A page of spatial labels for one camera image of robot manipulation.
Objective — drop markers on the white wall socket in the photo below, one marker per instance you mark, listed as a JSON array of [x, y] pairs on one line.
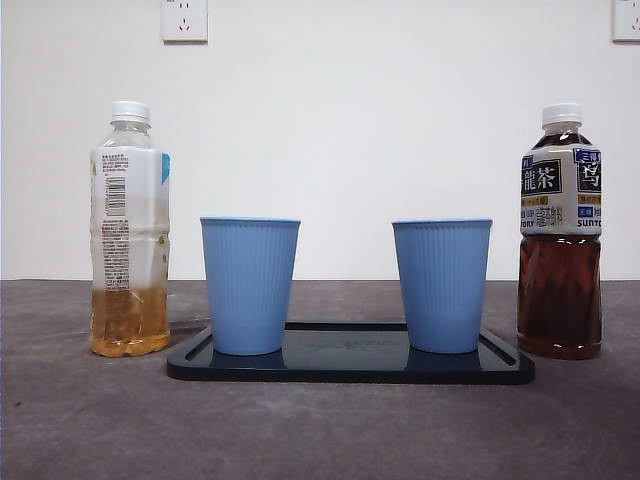
[[627, 22], [184, 22]]

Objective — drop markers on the pale tea bottle white label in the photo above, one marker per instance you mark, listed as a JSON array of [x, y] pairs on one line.
[[130, 325]]

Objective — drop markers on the dark teal plastic tray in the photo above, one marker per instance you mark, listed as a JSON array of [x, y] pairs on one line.
[[345, 372]]

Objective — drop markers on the dark oolong tea bottle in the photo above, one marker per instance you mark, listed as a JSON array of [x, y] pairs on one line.
[[560, 300]]

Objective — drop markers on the light blue ribbed cup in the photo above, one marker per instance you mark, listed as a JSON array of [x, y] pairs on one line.
[[442, 285], [247, 285]]

